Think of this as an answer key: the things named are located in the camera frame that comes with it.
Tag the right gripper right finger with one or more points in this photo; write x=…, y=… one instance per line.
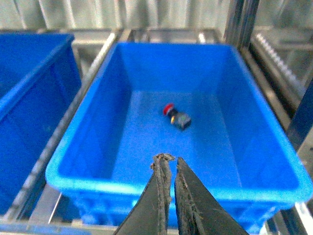
x=198, y=212

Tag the red mushroom push button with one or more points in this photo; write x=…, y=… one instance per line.
x=180, y=120

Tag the large blue bin right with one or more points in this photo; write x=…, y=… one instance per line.
x=198, y=102

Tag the large blue bin left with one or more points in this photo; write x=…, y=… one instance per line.
x=39, y=79

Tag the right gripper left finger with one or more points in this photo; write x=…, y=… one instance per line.
x=150, y=215

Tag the large blue bin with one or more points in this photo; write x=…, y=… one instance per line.
x=39, y=79
x=198, y=102

